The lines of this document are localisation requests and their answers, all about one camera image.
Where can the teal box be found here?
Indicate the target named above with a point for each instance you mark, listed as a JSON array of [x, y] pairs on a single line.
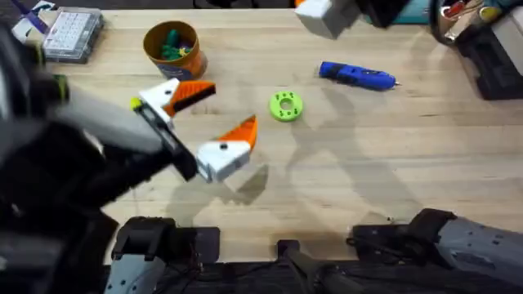
[[417, 12]]

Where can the blue electric screwdriver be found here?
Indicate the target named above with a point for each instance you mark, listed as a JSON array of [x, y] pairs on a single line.
[[357, 76]]

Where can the green disc with holes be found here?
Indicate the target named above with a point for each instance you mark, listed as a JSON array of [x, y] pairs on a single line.
[[286, 107]]

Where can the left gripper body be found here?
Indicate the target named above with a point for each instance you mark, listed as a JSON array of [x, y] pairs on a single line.
[[118, 124]]

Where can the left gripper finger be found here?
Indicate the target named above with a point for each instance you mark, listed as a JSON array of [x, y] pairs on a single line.
[[222, 157], [161, 97]]

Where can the orange tub with toys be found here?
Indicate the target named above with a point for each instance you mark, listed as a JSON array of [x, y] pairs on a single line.
[[175, 51]]

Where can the heap of tools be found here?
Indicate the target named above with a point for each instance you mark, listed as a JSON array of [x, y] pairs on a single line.
[[463, 16]]

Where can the black case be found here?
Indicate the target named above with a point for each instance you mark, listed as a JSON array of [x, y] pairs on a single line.
[[492, 67]]

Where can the black mounting rail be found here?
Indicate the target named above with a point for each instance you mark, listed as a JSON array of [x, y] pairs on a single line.
[[310, 277]]

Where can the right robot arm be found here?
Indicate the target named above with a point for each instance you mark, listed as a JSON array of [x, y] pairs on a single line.
[[470, 245]]

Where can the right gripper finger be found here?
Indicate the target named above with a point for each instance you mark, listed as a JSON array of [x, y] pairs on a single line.
[[327, 16]]

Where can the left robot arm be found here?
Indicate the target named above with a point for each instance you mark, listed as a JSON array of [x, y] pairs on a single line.
[[49, 183]]

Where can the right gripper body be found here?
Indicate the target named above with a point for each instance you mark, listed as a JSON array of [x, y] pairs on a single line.
[[382, 11]]

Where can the clear plastic parts box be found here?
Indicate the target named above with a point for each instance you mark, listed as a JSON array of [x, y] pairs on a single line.
[[72, 34]]

